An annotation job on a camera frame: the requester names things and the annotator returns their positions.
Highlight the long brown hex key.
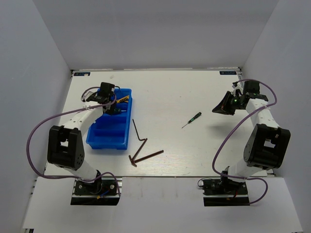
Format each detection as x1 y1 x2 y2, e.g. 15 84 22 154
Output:
132 118 148 141

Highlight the green stubby flathead screwdriver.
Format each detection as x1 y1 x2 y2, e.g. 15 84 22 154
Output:
113 108 127 115

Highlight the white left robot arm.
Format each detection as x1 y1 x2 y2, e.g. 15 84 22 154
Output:
47 82 116 194

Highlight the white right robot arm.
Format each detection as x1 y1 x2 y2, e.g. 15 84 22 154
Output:
212 79 291 194

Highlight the slim black-green precision screwdriver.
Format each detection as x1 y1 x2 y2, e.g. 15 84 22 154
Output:
182 112 202 128

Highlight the blue compartment bin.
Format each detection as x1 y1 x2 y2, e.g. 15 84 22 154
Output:
86 88 133 150

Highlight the black table label right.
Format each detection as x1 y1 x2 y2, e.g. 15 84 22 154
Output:
219 71 237 75

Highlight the black table label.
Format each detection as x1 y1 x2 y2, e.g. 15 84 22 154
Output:
219 71 237 75
73 72 90 77

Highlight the black table label left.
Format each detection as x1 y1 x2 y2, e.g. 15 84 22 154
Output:
73 72 90 77

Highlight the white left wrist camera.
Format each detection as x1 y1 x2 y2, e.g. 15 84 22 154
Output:
81 90 94 102

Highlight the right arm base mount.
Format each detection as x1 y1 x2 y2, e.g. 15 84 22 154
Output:
197 177 250 207

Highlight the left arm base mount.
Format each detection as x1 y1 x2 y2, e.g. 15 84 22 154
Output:
70 177 122 206

